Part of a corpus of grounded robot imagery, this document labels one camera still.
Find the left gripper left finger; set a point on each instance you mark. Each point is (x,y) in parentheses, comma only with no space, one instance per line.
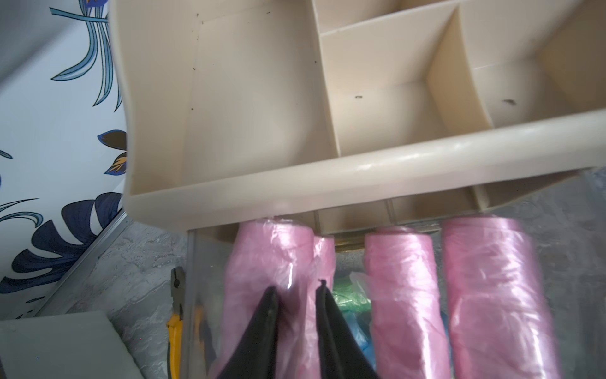
(256,353)

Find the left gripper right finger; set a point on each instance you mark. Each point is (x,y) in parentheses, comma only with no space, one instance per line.
(340,356)

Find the pink roll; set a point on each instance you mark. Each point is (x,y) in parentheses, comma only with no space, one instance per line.
(407,329)
(267,253)
(324,260)
(500,324)

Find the clear top drawer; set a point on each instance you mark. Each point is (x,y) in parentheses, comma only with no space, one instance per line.
(567,223)

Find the beige drawer organizer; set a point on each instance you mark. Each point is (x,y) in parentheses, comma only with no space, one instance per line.
(350,115)

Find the green roll near drawer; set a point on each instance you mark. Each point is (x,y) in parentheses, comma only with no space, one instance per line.
(349,296)

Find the blue roll top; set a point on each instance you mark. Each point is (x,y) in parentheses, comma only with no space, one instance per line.
(360,332)

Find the yellow black pliers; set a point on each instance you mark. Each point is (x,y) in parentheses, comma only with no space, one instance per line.
(175,323)

